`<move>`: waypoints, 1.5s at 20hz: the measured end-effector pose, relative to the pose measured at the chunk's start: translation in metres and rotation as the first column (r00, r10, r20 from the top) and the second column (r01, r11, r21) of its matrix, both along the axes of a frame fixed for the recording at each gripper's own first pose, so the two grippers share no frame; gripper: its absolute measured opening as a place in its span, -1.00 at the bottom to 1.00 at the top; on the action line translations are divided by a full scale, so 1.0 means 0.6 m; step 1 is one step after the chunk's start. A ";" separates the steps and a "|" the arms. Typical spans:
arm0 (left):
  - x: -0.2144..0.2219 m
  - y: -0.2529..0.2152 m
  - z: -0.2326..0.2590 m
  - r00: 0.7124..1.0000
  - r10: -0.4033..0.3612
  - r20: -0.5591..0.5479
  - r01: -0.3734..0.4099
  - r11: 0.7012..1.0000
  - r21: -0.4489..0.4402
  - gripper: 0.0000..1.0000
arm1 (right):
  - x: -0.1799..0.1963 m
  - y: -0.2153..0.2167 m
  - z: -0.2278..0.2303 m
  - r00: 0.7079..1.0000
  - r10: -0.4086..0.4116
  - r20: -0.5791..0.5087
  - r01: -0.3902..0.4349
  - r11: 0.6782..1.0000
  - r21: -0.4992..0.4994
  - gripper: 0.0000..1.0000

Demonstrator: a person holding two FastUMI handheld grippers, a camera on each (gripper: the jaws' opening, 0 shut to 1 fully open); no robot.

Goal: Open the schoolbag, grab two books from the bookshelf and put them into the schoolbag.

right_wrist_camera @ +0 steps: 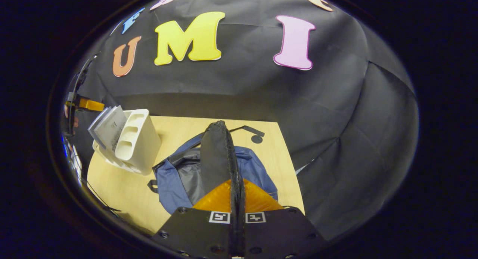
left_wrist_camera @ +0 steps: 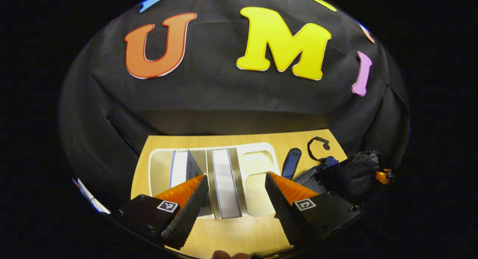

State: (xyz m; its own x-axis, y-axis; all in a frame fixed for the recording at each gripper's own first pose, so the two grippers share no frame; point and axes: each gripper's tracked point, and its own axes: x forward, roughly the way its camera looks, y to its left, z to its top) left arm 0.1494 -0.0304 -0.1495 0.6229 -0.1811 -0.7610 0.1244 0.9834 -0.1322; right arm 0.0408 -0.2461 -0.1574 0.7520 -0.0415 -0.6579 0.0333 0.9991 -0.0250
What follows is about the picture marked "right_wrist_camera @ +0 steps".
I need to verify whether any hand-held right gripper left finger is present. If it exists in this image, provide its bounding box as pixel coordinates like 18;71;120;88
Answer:
152;179;239;259

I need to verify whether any blue schoolbag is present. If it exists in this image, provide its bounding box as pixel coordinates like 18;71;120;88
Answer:
148;120;279;215

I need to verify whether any black cable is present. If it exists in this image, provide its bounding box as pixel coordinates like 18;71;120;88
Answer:
83;178;122;215

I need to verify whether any grey printed book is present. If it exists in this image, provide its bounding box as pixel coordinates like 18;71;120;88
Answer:
87;107;112;149

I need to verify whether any black backdrop cloth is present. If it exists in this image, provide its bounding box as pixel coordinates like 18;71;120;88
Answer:
62;0;419;241

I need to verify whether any background equipment clutter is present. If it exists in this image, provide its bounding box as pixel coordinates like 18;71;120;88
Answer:
61;134;83;187

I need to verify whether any white bookshelf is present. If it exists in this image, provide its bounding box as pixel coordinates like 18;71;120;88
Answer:
91;109;163;176

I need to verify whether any plain white book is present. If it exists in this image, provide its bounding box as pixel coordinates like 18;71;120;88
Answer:
93;105;128;152

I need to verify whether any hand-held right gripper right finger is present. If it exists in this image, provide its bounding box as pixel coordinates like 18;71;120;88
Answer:
238;178;330;259

